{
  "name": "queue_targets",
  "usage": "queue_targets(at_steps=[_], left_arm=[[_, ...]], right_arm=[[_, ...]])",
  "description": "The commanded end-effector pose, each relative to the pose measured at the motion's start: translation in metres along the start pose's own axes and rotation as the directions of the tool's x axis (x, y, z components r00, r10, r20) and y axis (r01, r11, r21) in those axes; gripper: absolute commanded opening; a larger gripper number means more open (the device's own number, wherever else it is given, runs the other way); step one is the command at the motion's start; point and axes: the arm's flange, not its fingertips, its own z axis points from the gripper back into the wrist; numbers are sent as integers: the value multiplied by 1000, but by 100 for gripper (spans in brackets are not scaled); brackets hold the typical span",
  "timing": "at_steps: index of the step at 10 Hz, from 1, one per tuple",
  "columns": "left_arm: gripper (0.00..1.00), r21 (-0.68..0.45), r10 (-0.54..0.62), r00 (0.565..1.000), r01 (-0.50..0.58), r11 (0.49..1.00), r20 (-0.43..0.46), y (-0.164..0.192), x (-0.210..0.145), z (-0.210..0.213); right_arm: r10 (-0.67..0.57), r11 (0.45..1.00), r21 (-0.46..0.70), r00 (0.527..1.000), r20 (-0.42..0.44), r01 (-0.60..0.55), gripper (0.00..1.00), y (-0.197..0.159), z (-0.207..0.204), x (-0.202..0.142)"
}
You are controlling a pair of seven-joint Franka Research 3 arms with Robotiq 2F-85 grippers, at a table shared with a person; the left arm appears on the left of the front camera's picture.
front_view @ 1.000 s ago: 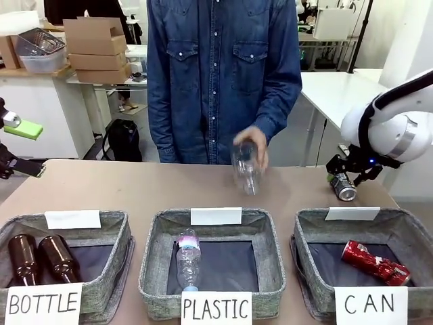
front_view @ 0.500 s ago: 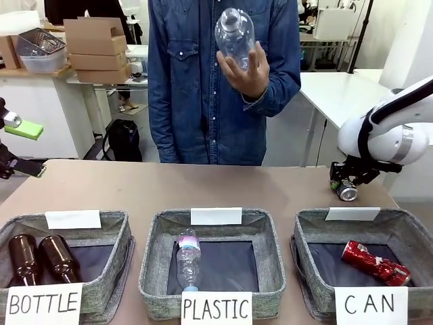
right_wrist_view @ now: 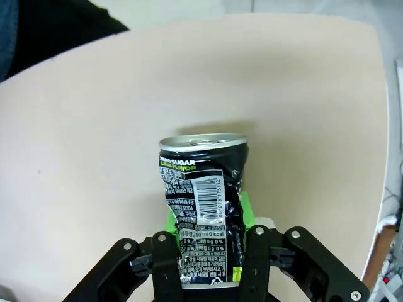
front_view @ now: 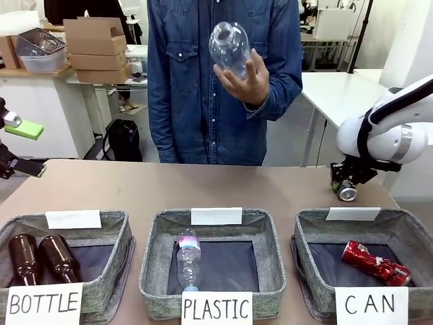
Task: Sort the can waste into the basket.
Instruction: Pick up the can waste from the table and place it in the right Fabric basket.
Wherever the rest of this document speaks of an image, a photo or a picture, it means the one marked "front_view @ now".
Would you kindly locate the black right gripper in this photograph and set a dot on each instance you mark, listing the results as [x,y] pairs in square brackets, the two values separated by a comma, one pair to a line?
[362,172]

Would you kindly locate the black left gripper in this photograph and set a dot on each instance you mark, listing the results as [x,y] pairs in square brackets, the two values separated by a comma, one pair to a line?
[5,166]

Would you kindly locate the silver can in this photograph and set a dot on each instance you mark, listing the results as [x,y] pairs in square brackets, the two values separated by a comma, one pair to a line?
[347,193]

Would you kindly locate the crushed red can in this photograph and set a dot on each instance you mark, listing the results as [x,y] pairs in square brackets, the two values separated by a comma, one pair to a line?
[372,262]

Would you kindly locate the brown glass bottle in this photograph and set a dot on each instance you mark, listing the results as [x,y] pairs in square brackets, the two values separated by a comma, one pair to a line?
[59,259]
[23,260]

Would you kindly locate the clear plastic bottle without cap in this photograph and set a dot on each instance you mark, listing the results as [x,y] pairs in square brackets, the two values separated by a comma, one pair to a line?
[230,47]

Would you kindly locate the plastic bottle with blue cap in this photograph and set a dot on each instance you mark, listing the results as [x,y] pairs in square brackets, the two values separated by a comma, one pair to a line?
[188,260]

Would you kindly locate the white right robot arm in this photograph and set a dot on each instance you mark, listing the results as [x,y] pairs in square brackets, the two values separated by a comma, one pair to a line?
[382,142]

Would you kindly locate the person left forearm denim sleeve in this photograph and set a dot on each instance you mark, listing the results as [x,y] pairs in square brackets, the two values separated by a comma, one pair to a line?
[280,98]

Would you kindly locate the grey fabric basket labelled can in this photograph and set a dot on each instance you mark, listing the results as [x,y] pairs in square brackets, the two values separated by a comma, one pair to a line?
[301,271]

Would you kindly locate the white paper label CAN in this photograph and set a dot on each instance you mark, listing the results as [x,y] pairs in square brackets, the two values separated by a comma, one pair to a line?
[370,304]

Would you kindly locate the grey fabric basket labelled bottle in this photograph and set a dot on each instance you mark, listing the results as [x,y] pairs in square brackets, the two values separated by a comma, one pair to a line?
[111,271]

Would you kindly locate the grey fabric basket labelled plastic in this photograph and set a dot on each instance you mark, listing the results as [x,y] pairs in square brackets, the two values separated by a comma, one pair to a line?
[155,271]

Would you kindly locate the person left hand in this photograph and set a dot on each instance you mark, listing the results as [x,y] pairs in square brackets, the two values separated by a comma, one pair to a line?
[250,88]

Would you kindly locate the blank white card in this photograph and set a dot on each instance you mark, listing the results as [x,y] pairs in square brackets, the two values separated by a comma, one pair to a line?
[72,219]
[353,214]
[216,216]

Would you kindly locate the large white table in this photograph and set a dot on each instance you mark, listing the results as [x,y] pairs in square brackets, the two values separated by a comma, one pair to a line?
[338,91]

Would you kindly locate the black backpack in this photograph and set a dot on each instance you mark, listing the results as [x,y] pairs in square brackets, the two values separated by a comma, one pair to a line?
[123,140]

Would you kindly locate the clear plastic bin with mesh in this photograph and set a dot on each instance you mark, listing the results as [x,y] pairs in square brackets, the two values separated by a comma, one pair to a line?
[42,54]

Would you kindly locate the small cardboard box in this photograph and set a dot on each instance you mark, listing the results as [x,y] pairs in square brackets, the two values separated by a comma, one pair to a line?
[8,52]

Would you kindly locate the flat closed cardboard box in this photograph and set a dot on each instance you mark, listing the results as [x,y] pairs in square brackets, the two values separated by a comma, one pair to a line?
[98,61]
[103,74]

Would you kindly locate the white paper label BOTTLE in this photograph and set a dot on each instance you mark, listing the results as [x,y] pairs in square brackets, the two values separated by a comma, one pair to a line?
[44,303]

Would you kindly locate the grey background table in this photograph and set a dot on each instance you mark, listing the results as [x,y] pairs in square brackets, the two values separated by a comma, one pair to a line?
[321,42]

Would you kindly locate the black tripod pole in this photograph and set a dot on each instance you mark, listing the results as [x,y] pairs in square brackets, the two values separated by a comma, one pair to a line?
[361,34]

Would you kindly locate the open cardboard box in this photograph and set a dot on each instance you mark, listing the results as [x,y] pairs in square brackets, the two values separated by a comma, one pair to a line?
[94,35]

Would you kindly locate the white box on background table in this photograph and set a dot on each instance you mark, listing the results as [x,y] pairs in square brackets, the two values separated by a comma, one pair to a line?
[333,23]

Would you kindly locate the person in denim shirt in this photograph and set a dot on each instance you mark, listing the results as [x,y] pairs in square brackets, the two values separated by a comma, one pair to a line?
[189,101]

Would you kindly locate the white paper label PLASTIC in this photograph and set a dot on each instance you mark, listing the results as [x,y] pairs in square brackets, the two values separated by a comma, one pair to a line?
[216,308]

